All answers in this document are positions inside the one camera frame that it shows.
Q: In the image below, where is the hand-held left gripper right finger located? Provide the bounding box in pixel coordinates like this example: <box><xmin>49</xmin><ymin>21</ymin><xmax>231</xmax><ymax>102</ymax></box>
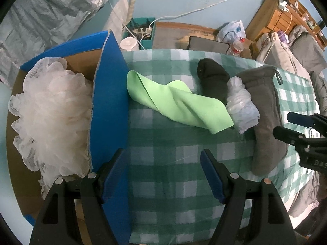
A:
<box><xmin>200</xmin><ymin>148</ymin><xmax>298</xmax><ymax>245</ymax></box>

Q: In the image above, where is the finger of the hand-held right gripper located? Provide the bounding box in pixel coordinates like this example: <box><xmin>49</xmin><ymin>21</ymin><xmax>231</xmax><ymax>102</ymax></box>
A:
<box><xmin>272</xmin><ymin>126</ymin><xmax>307</xmax><ymax>146</ymax></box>
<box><xmin>287</xmin><ymin>112</ymin><xmax>327</xmax><ymax>131</ymax></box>

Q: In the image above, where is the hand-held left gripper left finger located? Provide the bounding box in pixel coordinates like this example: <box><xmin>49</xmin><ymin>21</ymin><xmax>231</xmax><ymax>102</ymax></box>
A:
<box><xmin>29</xmin><ymin>148</ymin><xmax>131</xmax><ymax>245</ymax></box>

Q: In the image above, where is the grey mitten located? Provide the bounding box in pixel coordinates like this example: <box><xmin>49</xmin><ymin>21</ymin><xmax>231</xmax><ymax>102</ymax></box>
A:
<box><xmin>236</xmin><ymin>66</ymin><xmax>289</xmax><ymax>177</ymax></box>

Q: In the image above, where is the blue cardboard box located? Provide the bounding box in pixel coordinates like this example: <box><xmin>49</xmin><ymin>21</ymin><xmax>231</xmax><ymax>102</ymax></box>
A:
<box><xmin>5</xmin><ymin>30</ymin><xmax>132</xmax><ymax>245</ymax></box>

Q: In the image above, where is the white mesh bath pouf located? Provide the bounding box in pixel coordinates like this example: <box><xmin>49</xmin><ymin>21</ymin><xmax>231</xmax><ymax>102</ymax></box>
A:
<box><xmin>8</xmin><ymin>57</ymin><xmax>94</xmax><ymax>199</ymax></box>

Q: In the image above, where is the pale blue white sock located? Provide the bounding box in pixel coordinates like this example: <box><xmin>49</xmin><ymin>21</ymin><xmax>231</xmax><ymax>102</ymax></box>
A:
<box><xmin>226</xmin><ymin>77</ymin><xmax>261</xmax><ymax>134</ymax></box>

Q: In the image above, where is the green checkered tablecloth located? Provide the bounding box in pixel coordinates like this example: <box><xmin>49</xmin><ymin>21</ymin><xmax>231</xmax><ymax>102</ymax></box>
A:
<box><xmin>123</xmin><ymin>49</ymin><xmax>320</xmax><ymax>244</ymax></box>

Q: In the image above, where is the grey pillow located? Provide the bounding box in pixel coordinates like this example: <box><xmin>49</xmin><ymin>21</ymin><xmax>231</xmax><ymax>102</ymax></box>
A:
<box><xmin>289</xmin><ymin>26</ymin><xmax>327</xmax><ymax>69</ymax></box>

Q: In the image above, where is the lime green cloth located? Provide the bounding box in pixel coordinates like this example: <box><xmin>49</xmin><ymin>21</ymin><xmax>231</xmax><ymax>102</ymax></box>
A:
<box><xmin>127</xmin><ymin>70</ymin><xmax>235</xmax><ymax>135</ymax></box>

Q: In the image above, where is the brown cardboard box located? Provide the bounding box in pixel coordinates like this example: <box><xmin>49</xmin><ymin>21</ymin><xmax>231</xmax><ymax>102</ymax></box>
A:
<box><xmin>240</xmin><ymin>39</ymin><xmax>255</xmax><ymax>59</ymax></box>

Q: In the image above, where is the black sock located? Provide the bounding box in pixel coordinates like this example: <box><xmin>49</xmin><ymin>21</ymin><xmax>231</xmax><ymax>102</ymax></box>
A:
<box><xmin>197</xmin><ymin>58</ymin><xmax>230</xmax><ymax>105</ymax></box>

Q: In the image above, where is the plastic bottle red label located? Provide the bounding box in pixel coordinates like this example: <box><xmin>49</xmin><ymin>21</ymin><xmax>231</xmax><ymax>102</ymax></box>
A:
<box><xmin>229</xmin><ymin>38</ymin><xmax>246</xmax><ymax>57</ymax></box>

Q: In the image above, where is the wooden headboard shelf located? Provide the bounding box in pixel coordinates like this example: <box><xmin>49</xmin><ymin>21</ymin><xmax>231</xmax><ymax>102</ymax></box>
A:
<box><xmin>246</xmin><ymin>0</ymin><xmax>325</xmax><ymax>42</ymax></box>

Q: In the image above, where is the white plastic bag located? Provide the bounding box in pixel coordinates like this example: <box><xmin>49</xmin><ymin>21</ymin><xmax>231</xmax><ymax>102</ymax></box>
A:
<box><xmin>217</xmin><ymin>20</ymin><xmax>247</xmax><ymax>44</ymax></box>

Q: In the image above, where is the grey seat cushion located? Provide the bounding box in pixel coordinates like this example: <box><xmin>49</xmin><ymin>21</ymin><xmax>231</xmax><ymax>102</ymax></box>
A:
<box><xmin>188</xmin><ymin>36</ymin><xmax>230</xmax><ymax>55</ymax></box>

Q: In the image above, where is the teal plastic crate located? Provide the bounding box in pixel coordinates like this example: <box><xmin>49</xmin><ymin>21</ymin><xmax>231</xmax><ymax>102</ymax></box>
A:
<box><xmin>123</xmin><ymin>18</ymin><xmax>156</xmax><ymax>50</ymax></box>

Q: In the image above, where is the white power strip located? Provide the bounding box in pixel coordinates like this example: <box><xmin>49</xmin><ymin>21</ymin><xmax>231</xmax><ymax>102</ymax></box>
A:
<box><xmin>133</xmin><ymin>27</ymin><xmax>153</xmax><ymax>37</ymax></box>

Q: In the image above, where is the silver foil curtain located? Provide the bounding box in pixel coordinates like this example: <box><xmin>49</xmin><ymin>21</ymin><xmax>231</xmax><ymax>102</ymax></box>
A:
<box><xmin>0</xmin><ymin>0</ymin><xmax>121</xmax><ymax>82</ymax></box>

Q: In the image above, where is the white charging cable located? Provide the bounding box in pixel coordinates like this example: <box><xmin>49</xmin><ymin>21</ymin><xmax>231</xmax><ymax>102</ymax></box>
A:
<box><xmin>263</xmin><ymin>9</ymin><xmax>293</xmax><ymax>60</ymax></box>

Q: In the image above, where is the long white wall cable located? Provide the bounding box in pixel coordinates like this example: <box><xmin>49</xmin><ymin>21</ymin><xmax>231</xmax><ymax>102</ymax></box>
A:
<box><xmin>148</xmin><ymin>0</ymin><xmax>275</xmax><ymax>29</ymax></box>

